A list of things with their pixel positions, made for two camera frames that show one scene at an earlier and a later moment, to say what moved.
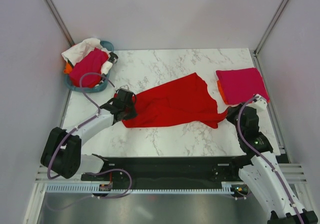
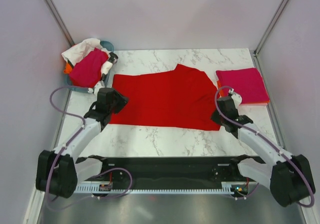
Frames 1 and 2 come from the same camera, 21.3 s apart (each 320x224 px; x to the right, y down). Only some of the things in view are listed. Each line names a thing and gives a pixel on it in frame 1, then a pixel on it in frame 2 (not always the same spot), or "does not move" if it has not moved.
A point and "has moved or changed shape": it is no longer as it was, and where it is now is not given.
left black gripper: (133, 114) to (121, 100)
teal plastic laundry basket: (103, 84) does not move
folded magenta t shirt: (239, 85) does not move
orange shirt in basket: (68, 68) does not move
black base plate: (168, 170) does not move
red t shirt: (183, 100) has moved or changed shape
